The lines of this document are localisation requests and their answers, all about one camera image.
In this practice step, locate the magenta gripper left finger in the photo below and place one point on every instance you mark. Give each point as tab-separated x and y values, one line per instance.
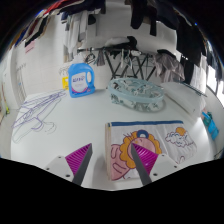
78	162

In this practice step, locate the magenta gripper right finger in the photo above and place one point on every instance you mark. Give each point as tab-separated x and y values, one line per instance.
144	160

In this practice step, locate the cartoon printed white towel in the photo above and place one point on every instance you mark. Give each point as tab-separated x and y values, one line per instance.
160	137

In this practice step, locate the teal clips at table edge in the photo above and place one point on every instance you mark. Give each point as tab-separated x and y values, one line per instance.
212	128

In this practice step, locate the yellow box behind bottle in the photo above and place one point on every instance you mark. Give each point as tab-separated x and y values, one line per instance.
65	83

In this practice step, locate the blue detergent bottle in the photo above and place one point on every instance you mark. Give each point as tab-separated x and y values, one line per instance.
80	80

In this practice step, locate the grey garment on rack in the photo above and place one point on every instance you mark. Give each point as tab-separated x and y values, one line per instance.
168	68

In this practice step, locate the black folding drying rack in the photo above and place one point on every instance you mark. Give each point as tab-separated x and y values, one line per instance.
122	62

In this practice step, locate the dark hanging clothes right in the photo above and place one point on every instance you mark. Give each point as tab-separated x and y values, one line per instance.
190	42

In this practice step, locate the hanging clothes top left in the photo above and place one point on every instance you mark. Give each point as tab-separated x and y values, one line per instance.
74	15

